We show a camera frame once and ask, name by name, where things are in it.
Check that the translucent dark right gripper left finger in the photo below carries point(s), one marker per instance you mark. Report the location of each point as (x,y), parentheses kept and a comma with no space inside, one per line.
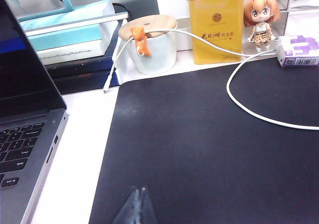
(129,209)

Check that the translucent dark right gripper right finger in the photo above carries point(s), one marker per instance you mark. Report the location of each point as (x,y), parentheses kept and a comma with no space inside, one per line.
(148,209)

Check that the gray laptop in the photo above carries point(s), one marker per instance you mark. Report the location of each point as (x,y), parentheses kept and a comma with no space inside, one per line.
(25,84)

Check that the wooden cup lid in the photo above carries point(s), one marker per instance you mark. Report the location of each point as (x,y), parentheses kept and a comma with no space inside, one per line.
(154,22)

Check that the black mouse mat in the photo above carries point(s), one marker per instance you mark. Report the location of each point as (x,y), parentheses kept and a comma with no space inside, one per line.
(199,146)

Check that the black flat box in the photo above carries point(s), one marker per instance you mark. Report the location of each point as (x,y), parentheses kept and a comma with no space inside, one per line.
(84,84)
(82,64)

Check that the white ceramic cup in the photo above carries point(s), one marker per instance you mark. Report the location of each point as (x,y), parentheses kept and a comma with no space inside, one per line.
(157,57)

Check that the white book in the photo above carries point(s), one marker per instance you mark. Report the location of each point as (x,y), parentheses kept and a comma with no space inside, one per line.
(74,52)

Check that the orange cat figure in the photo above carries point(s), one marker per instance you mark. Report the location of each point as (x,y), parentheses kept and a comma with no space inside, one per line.
(139,38)

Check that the yellow tea tin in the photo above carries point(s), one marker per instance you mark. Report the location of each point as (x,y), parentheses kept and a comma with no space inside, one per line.
(214,42)

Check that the teal book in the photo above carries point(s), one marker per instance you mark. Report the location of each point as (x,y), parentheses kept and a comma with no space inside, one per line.
(69,38)

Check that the white desk organizer box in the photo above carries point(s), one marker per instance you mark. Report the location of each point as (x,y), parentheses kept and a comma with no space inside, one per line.
(172,7)

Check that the white purple small box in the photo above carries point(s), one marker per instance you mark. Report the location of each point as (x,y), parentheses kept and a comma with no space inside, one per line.
(299,52)

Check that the orange-haired anime figurine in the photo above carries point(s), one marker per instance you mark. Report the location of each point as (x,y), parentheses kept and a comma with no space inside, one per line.
(261,12)

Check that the white shelf unit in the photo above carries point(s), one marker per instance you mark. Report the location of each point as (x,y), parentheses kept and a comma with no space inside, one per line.
(286,0)

